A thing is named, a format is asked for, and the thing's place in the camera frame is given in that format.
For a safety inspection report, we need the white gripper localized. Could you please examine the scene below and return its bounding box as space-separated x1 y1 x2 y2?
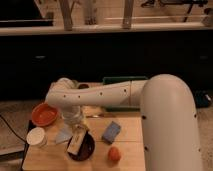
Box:
60 106 83 126

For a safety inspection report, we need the whiteboard eraser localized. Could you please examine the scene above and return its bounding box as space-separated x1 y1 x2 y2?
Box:
67 126 87 155

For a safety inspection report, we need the dark purple bowl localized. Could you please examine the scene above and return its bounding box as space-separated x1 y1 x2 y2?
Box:
68 133 95 161

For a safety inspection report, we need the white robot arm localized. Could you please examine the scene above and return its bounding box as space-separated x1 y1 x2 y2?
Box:
45 74 203 171

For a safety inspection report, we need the orange bowl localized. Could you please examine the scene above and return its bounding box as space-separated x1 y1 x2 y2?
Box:
31 103 58 127

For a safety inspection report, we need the light blue cloth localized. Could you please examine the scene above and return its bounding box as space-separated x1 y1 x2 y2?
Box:
55 125 73 144

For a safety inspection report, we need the blue sponge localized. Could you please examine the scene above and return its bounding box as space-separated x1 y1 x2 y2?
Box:
102 121 121 144

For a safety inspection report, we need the white cup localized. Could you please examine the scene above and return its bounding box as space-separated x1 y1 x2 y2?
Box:
26 127 47 148

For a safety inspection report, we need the green tray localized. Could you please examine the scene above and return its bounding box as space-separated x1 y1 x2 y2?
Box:
102 76 148 112

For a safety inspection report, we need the orange fruit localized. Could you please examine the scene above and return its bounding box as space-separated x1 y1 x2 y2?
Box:
107 146 121 163

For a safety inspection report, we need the black cable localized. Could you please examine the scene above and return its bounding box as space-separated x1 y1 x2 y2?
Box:
0 114 28 171

